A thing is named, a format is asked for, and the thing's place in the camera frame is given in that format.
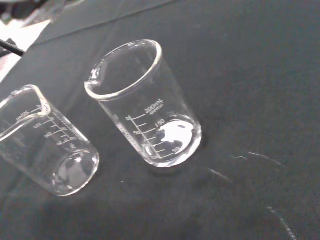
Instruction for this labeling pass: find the thin black rod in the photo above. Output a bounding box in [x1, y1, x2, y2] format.
[0, 38, 26, 58]

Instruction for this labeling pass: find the black bench cloth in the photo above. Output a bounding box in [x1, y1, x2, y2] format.
[0, 0, 320, 240]

